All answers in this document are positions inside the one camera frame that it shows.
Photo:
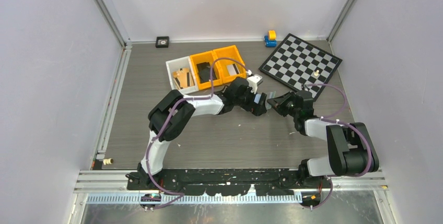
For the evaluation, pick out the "brown cards in white bin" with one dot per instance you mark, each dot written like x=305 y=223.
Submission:
x=183 y=78

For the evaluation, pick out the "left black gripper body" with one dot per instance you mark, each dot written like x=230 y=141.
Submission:
x=246 y=101

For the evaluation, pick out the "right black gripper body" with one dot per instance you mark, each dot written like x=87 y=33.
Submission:
x=290 y=107

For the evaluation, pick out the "black white chessboard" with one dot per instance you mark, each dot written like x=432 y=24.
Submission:
x=295 y=60

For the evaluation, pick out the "middle orange storage bin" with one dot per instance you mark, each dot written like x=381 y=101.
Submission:
x=208 y=56

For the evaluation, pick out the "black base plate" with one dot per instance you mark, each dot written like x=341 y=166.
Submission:
x=226 y=182

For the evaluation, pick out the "small black square box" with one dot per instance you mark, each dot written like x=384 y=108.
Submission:
x=162 y=42

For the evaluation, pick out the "white card with stripe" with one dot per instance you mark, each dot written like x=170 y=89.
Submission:
x=232 y=69

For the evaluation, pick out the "right orange storage bin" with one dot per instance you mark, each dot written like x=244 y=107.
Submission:
x=230 y=55

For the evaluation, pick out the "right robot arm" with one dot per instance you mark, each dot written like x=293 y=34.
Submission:
x=350 y=150

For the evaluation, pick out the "white storage bin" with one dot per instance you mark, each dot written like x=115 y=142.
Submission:
x=176 y=64

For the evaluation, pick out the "black wallet in bin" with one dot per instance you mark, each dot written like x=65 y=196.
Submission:
x=203 y=72

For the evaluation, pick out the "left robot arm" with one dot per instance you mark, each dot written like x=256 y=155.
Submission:
x=169 y=117

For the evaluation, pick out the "cream chess piece on rail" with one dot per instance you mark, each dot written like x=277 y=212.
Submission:
x=108 y=161

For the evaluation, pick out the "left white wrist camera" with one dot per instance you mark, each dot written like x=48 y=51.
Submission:
x=254 y=80

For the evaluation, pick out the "orange storage bin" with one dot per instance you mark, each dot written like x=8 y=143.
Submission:
x=208 y=56
x=230 y=55

